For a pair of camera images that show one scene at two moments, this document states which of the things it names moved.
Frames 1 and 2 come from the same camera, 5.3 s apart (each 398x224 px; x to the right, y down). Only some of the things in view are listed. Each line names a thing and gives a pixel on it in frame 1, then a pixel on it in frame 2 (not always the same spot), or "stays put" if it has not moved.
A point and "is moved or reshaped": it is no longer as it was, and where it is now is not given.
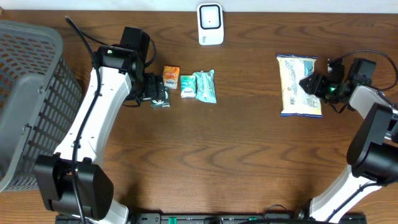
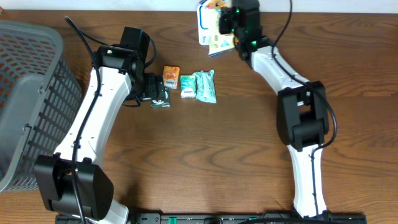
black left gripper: x=159 y=91 stays put
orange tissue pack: x=171 y=76 stays put
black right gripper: x=316 y=84 → x=224 y=15
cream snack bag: x=296 y=101 is moved or reshaped
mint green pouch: x=204 y=86 stays put
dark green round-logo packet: x=161 y=103 stays put
